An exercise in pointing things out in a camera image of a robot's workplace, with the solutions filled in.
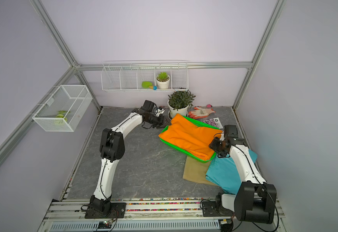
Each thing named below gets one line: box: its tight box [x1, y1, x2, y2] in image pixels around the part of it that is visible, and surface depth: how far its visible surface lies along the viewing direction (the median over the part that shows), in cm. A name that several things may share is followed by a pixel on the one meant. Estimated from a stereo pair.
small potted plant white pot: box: [156, 72, 170, 90], surface depth 93 cm
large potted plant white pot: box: [167, 89, 197, 120], surface depth 103 cm
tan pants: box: [182, 156, 218, 187], surface depth 86 cm
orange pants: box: [158, 113, 223, 161], surface depth 91 cm
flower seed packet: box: [199, 116, 224, 130], surface depth 114 cm
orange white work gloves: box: [187, 106, 216, 119], surface depth 118 cm
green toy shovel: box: [141, 81, 157, 91], surface depth 104 cm
